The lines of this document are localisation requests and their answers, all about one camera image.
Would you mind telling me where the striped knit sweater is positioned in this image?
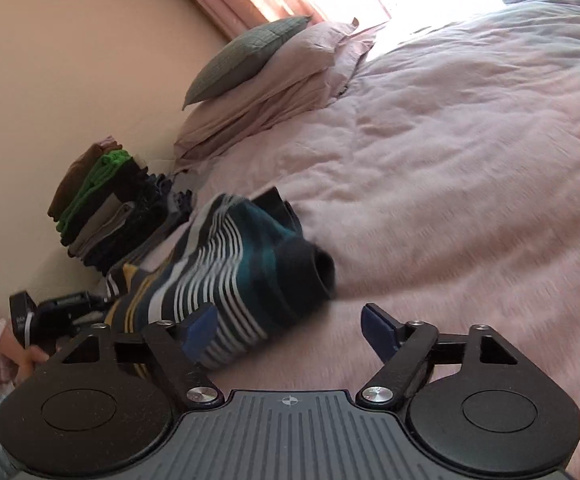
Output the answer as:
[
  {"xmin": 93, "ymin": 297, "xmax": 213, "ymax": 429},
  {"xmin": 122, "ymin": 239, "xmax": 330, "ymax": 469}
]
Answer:
[{"xmin": 106, "ymin": 188, "xmax": 336, "ymax": 370}]

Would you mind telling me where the person's left hand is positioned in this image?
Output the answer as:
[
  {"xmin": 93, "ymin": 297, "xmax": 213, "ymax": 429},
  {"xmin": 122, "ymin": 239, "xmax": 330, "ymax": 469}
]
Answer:
[{"xmin": 0, "ymin": 330, "xmax": 50, "ymax": 385}]

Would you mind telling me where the stack of folded clothes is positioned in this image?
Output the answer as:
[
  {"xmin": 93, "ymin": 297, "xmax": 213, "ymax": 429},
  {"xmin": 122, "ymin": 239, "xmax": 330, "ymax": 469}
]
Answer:
[{"xmin": 47, "ymin": 136, "xmax": 194, "ymax": 275}]

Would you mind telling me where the pink grey bed duvet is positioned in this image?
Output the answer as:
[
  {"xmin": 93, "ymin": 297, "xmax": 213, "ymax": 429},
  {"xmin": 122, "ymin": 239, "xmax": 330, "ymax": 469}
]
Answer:
[{"xmin": 199, "ymin": 0, "xmax": 580, "ymax": 478}]

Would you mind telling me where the lower pink pillow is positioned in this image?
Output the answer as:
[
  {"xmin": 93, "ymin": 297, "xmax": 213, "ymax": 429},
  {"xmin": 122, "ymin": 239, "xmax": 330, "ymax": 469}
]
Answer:
[{"xmin": 172, "ymin": 22, "xmax": 389, "ymax": 176}]

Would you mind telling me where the grey checked pillow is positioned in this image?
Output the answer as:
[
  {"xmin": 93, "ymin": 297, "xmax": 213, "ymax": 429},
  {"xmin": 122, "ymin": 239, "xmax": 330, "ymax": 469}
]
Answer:
[{"xmin": 183, "ymin": 15, "xmax": 311, "ymax": 108}]

